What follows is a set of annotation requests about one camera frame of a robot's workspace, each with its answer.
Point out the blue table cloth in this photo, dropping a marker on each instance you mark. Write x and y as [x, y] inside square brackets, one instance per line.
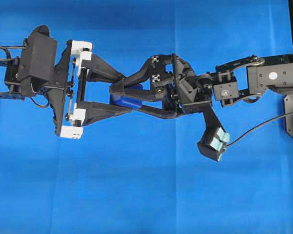
[137, 174]

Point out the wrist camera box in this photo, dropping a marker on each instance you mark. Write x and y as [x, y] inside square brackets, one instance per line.
[215, 138]
[37, 61]

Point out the blue block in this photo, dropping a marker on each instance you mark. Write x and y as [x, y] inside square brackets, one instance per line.
[127, 102]

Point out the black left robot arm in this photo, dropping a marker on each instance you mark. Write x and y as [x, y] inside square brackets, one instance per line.
[10, 87]

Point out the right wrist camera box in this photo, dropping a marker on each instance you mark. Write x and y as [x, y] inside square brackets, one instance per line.
[215, 138]

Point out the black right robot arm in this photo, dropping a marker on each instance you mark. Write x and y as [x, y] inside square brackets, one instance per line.
[247, 79]

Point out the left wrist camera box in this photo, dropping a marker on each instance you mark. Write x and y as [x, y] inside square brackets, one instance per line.
[37, 61]

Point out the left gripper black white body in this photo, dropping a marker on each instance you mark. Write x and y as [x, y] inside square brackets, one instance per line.
[67, 117]

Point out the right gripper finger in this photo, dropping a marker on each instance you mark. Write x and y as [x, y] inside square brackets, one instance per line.
[160, 105]
[155, 71]

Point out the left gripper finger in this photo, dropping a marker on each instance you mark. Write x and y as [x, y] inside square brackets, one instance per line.
[101, 71]
[95, 111]

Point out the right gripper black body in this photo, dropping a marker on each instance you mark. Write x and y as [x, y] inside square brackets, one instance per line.
[177, 86]

